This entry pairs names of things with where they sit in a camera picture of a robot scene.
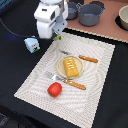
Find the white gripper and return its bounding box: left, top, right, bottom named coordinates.
left=34, top=3, right=68, bottom=39

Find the small white milk carton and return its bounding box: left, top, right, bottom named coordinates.
left=24, top=38, right=40, bottom=53

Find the orange bread loaf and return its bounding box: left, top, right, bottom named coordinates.
left=63, top=58, right=79, bottom=78

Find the red bell pepper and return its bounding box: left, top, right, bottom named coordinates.
left=47, top=82, right=62, bottom=98

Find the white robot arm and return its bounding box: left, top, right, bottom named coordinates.
left=34, top=0, right=68, bottom=39

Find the dark grey cooking pot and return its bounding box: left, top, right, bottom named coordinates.
left=77, top=1, right=106, bottom=26

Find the round beige plate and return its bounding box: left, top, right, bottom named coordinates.
left=56, top=55, right=84, bottom=79

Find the salmon pink table mat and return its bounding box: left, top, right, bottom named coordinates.
left=67, top=0, right=128, bottom=43

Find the beige bowl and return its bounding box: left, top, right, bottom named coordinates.
left=119, top=5, right=128, bottom=30

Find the beige woven placemat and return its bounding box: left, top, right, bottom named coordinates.
left=14, top=32, right=115, bottom=128

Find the grey saucepan with long handle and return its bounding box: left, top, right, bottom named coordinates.
left=67, top=2, right=81, bottom=20

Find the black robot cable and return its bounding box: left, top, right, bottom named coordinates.
left=0, top=17, right=38, bottom=38

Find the knife with orange handle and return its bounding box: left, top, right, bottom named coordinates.
left=59, top=49, right=98, bottom=63

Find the fork with orange handle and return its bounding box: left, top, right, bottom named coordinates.
left=45, top=72, right=86, bottom=90

